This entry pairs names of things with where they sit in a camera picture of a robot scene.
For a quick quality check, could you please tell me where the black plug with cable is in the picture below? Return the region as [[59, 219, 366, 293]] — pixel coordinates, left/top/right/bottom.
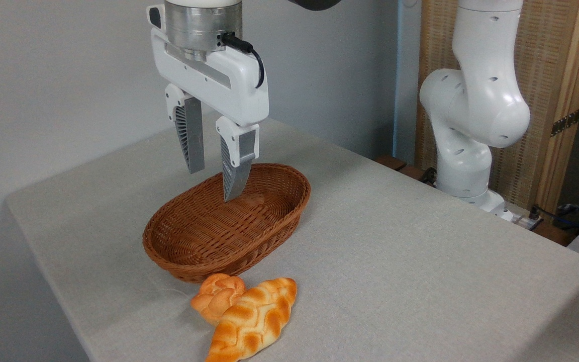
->
[[527, 205, 545, 232]]

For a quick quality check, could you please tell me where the round knotted bread roll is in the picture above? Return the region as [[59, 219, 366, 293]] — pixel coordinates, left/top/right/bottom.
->
[[190, 273, 246, 325]]

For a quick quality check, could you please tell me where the silver metal wrist flange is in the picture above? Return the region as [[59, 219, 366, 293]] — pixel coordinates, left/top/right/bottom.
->
[[165, 3, 243, 62]]

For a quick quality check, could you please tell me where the grey linen tablecloth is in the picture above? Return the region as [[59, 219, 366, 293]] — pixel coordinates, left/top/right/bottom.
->
[[4, 118, 579, 362]]

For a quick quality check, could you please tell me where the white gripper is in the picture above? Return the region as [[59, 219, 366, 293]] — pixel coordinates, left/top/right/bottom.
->
[[147, 4, 270, 202]]

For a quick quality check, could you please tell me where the brown wicker oval basket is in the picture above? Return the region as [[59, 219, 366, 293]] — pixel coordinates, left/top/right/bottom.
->
[[142, 163, 312, 284]]

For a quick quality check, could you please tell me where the long braided bread loaf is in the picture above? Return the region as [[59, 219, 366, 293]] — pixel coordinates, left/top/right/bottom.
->
[[205, 278, 298, 362]]

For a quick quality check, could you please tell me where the metal screen hinge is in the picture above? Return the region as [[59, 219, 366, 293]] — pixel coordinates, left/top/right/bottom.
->
[[551, 108, 579, 137]]

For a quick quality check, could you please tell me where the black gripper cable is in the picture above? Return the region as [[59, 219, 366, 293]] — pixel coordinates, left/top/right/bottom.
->
[[221, 32, 265, 89]]

